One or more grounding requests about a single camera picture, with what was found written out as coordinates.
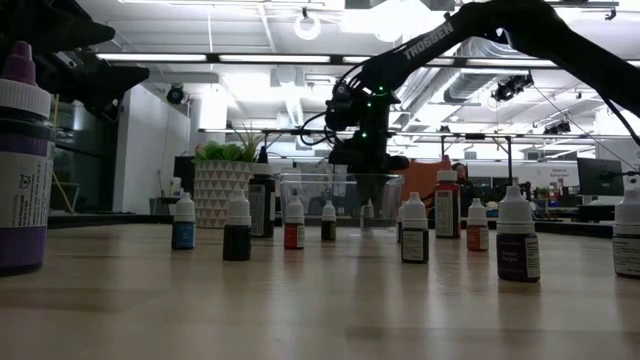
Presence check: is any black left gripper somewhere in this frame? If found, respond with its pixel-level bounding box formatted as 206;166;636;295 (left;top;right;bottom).
0;0;152;121

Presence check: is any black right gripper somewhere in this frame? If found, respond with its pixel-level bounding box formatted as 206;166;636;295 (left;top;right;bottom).
327;134;412;212

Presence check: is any small olive food coloring bottle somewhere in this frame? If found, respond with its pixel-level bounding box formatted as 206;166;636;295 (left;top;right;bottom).
359;199;376;239

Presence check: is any small green food coloring bottle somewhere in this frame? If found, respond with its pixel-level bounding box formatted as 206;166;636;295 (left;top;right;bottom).
400;191;431;265

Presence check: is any small red food coloring bottle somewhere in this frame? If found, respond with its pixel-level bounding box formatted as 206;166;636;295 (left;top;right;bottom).
283;195;306;251

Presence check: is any small orange food coloring bottle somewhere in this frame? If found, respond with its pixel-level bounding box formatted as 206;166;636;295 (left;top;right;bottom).
466;198;490;253

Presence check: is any small purple food coloring bottle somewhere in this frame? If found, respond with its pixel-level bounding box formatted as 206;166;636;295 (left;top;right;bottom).
496;185;542;284

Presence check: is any small violet food coloring bottle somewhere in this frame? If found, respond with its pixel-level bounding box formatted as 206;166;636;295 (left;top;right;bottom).
612;189;640;280

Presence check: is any large red food coloring bottle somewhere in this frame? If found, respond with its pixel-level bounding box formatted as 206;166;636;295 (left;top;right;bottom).
433;154;463;240

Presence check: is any large black food coloring bottle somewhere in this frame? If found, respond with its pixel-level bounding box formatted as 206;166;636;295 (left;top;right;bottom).
248;145;277;240

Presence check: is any orange panel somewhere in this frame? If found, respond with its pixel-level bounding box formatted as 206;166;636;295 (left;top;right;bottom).
397;159;444;201

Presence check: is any clear plastic bin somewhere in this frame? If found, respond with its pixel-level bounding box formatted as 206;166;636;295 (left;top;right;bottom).
277;172;406;232

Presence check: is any person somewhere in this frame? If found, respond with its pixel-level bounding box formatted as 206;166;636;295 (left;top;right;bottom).
451;162;476;201

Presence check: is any succulent in white patterned pot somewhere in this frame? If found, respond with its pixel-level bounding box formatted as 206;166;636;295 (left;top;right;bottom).
192;123;267;230

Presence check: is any black computer monitor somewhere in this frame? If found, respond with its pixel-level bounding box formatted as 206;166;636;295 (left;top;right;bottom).
576;157;626;198

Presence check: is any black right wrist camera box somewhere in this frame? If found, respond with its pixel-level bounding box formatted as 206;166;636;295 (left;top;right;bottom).
324;82;362;132

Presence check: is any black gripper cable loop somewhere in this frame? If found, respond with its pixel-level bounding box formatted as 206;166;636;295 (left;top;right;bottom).
298;110;334;147

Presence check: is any round ring ceiling lamp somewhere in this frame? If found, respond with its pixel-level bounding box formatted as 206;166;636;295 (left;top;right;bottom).
293;12;323;42

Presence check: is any black ceiling camera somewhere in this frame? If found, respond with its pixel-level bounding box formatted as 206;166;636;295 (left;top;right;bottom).
491;72;535;104

